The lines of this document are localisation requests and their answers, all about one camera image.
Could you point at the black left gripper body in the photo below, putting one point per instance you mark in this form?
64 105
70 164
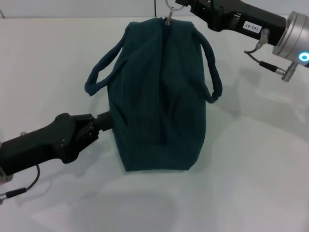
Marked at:
36 145

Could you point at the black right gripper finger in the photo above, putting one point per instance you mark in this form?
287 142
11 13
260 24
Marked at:
195 3
202 14

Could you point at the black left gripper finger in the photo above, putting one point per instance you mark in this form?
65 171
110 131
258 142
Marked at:
106 120
88 136

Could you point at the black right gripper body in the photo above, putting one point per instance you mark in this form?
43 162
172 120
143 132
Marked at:
241 17

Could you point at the dark teal lunch bag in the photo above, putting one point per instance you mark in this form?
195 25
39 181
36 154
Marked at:
157 96

